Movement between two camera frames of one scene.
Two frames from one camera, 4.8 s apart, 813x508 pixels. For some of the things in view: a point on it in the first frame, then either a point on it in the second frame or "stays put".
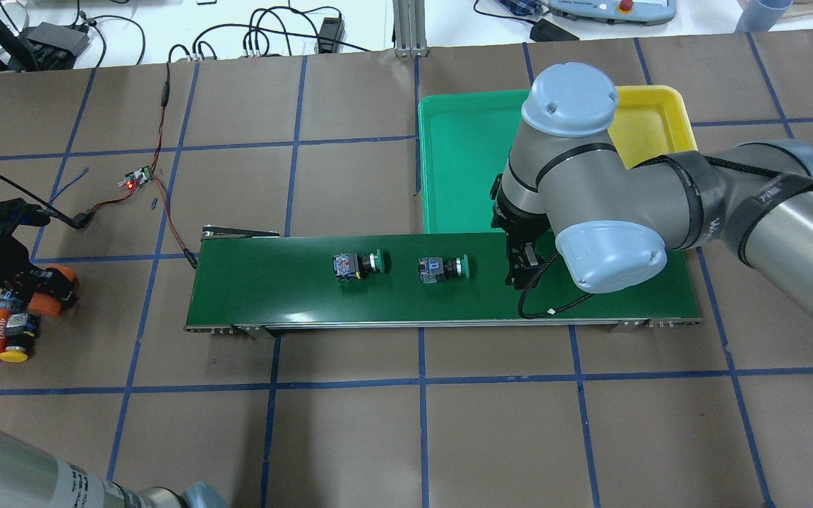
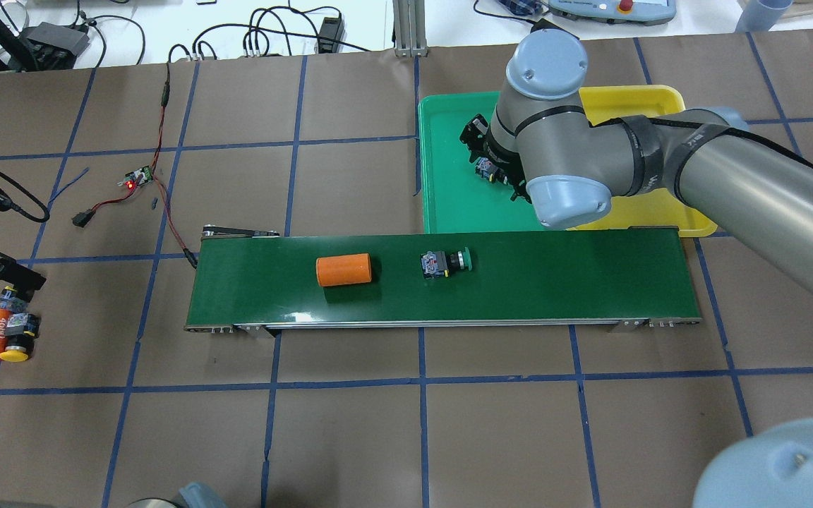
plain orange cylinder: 47,304 → 339,270
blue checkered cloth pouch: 521,7 stays put
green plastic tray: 465,138 stays put
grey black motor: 350,267 → 435,264
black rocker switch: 80,220 stays put
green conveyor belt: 253,280 stays put
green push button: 436,269 → 486,169
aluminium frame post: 409,23 stays put
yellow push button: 20,331 stays put
